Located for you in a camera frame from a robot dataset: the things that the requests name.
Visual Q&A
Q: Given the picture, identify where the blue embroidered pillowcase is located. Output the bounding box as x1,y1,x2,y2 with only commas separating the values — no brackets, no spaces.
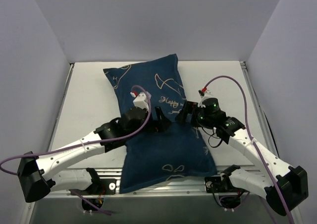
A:
104,54,216,194

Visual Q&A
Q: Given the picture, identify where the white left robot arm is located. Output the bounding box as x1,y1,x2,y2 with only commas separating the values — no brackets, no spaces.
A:
17,107,172,203

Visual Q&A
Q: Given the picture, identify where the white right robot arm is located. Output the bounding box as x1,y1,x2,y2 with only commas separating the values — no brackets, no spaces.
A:
175,98,309,216

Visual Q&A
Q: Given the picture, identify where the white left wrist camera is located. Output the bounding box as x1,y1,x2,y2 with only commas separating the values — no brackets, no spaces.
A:
130,91,151,110

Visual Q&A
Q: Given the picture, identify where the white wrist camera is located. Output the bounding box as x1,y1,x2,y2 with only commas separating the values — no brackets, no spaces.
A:
198,87,213,108
130,91,151,110

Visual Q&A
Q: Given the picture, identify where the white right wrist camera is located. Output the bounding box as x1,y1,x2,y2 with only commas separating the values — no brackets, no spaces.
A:
198,87,213,108

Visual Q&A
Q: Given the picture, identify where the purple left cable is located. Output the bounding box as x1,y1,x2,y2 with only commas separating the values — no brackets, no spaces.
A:
0,85,152,176

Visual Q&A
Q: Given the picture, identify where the aluminium front rail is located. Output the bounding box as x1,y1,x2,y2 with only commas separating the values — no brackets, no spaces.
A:
36,168,271,200

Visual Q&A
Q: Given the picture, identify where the aluminium rail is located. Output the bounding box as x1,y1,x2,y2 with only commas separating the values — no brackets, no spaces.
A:
36,168,271,200
48,63,75,151
240,61,279,158

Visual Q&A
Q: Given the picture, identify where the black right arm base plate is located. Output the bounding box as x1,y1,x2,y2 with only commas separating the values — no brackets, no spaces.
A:
204,176,242,193

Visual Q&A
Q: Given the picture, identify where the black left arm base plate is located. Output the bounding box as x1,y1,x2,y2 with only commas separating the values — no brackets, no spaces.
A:
70,168,116,195

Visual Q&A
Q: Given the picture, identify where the aluminium right side rail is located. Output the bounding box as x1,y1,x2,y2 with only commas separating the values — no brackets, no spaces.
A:
240,61,279,158

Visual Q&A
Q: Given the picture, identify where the aluminium left side rail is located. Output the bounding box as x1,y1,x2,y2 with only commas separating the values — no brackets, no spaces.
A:
48,63,75,151

